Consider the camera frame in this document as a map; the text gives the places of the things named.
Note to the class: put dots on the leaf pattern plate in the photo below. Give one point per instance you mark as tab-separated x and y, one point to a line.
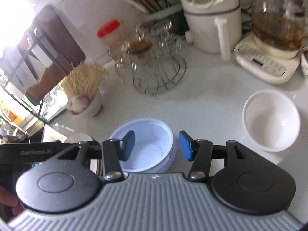
78	137

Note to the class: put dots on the light blue plastic bowl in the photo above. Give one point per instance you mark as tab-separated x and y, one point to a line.
154	149

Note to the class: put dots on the dark wooden cutting board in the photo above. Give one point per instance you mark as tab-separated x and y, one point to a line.
54	36

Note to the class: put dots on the left hand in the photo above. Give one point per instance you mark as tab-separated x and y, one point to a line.
10	200

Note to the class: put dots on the white ceramic bowl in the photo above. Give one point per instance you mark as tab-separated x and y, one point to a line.
271	120

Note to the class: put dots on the ceramic bowl with garlic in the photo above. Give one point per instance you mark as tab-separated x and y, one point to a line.
95	107

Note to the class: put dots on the red lid plastic jar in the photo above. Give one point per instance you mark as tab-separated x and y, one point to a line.
113	36

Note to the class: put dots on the dark metal dish rack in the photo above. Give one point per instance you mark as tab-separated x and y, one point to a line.
19	71

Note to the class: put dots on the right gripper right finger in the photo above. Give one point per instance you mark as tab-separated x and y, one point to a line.
200	152

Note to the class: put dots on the wire glass rack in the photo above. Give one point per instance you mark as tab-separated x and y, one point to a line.
152	57

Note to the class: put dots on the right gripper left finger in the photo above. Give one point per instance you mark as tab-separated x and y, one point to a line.
110	153

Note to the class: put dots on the garlic bulb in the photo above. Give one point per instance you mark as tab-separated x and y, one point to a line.
77	103

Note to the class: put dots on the glass kettle on base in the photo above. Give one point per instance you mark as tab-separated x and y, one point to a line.
272	51

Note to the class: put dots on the white electric cooker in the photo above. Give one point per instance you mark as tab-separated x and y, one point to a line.
214	25

